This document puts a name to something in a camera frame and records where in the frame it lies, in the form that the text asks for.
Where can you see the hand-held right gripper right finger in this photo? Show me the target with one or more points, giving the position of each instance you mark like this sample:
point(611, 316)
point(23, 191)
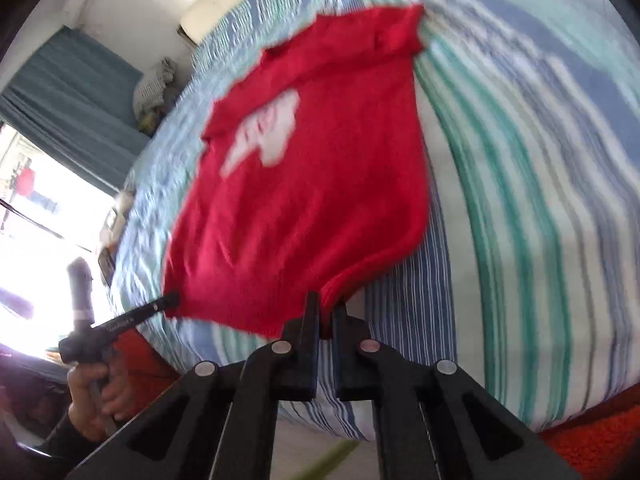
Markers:
point(347, 345)

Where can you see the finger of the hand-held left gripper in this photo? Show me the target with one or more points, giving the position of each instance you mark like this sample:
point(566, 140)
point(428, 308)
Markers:
point(140, 314)

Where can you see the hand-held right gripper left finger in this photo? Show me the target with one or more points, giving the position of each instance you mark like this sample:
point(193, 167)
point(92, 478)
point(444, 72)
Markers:
point(305, 340)

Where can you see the red shirt with white print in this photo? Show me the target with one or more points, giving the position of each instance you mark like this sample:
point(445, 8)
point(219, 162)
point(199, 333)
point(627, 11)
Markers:
point(310, 210)

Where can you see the person's left hand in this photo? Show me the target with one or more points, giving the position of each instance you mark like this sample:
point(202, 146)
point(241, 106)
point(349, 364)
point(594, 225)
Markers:
point(92, 405)

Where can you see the teal curtain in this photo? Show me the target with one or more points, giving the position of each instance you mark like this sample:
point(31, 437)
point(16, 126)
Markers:
point(75, 105)

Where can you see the grey crumpled cloth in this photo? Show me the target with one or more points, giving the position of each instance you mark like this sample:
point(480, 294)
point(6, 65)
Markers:
point(152, 87)

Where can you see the blue green striped bed sheet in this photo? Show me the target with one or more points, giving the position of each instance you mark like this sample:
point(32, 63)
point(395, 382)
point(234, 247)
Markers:
point(525, 160)

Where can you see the orange rug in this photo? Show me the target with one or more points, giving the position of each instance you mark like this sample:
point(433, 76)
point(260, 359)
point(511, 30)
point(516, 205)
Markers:
point(600, 450)

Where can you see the cream white cushion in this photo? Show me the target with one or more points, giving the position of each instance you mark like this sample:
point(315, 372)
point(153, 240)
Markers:
point(225, 5)

